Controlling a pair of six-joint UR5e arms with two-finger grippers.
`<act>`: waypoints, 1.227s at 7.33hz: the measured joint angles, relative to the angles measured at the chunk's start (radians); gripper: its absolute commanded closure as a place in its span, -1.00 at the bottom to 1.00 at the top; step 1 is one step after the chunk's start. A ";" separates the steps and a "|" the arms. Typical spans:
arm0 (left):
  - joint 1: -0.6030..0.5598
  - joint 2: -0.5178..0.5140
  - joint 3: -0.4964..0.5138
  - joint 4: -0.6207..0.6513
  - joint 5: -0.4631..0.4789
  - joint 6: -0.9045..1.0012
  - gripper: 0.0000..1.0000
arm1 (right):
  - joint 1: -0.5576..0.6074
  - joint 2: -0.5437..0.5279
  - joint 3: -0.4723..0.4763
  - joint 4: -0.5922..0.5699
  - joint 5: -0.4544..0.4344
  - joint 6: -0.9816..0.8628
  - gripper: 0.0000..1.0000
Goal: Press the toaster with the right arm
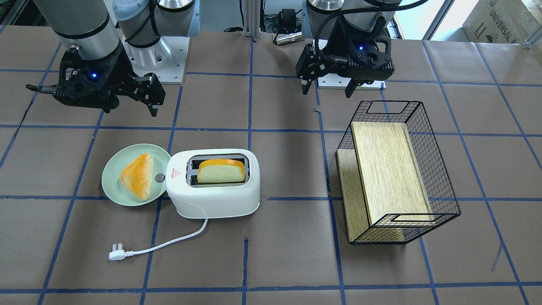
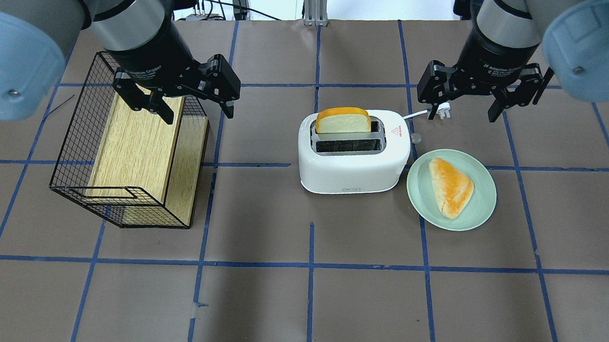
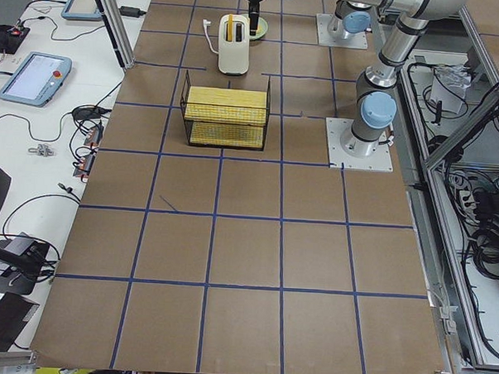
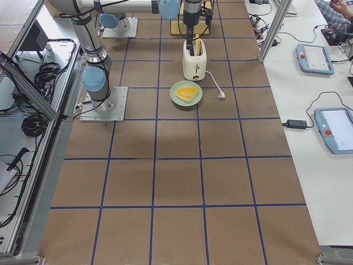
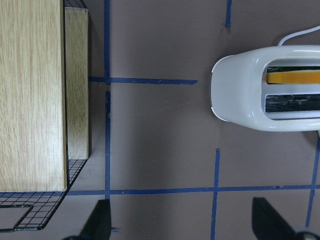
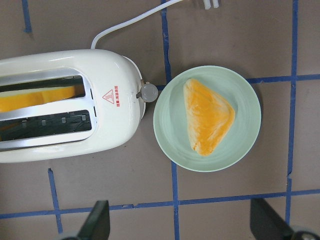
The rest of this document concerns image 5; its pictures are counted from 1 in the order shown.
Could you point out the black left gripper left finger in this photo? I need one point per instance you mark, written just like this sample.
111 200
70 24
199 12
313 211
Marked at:
98 225

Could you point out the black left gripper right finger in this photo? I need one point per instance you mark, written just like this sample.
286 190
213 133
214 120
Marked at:
268 224

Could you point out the white two-slot toaster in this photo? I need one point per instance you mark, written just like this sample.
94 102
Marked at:
239 89

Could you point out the yellow bread slice in toaster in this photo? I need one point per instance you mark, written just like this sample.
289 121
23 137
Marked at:
294 77

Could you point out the light wooden shelf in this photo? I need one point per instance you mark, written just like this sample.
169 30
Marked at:
44 96

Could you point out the black wire basket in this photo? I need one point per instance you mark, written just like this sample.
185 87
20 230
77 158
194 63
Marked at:
39 207

